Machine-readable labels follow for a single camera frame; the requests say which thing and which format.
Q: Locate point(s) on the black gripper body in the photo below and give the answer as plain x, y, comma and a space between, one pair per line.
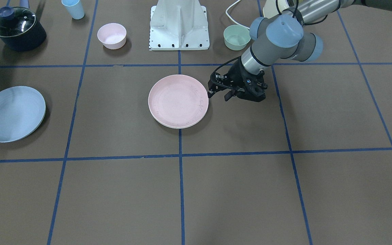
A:
235, 75

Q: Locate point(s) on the pink plate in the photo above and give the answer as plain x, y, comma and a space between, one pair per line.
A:
178, 96

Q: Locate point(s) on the blue plate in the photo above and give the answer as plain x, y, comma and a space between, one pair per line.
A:
22, 110

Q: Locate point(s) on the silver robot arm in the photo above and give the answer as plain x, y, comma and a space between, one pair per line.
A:
279, 37

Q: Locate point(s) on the beige plate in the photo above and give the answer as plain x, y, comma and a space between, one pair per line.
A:
178, 123

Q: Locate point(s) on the green bowl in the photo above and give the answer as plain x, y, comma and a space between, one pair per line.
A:
236, 37

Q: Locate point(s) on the cream toaster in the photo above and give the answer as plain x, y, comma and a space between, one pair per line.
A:
272, 8

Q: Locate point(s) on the pink bowl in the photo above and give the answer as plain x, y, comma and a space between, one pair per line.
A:
112, 35

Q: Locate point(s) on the blue cup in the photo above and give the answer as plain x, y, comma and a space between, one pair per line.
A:
74, 8

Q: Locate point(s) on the dark blue lidded pot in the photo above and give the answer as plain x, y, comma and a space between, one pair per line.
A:
20, 28

